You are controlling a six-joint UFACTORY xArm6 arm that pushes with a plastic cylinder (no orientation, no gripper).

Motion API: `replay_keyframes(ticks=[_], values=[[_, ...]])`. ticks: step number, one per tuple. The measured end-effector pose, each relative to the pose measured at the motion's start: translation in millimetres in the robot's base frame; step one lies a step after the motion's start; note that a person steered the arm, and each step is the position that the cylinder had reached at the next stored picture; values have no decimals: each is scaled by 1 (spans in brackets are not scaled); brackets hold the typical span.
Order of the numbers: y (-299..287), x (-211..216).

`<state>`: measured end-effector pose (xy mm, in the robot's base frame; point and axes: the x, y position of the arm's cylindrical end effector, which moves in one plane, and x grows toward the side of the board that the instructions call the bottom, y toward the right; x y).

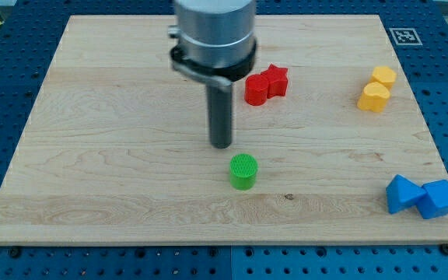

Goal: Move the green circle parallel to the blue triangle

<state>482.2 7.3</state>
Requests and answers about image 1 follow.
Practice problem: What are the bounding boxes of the blue cube block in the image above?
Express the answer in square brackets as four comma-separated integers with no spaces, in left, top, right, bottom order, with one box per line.
[416,180,448,219]

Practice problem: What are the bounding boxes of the red star block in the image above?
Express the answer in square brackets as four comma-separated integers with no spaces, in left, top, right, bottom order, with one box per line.
[261,64,289,99]

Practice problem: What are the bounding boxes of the white fiducial marker tag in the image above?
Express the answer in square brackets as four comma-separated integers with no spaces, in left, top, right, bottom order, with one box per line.
[390,27,422,46]

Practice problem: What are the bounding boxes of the red cylinder block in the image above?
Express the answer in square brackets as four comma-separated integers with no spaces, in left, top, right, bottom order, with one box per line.
[244,74,268,106]

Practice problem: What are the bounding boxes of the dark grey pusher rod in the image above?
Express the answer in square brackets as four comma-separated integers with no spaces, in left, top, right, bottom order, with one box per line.
[206,85,233,149]

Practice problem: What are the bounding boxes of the yellow heart block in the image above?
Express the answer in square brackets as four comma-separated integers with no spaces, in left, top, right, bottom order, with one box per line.
[357,82,391,113]

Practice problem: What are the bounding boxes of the green cylinder block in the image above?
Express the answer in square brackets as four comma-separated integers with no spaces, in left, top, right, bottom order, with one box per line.
[229,153,258,191]

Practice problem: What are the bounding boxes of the blue triangle block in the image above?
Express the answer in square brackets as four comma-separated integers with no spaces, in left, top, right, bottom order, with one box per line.
[386,174,426,214]

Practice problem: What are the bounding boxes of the yellow pentagon block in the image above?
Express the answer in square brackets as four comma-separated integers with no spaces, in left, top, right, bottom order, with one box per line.
[369,65,397,90]

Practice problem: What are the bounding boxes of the wooden board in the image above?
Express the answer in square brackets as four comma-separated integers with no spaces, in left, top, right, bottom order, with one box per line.
[0,15,448,247]

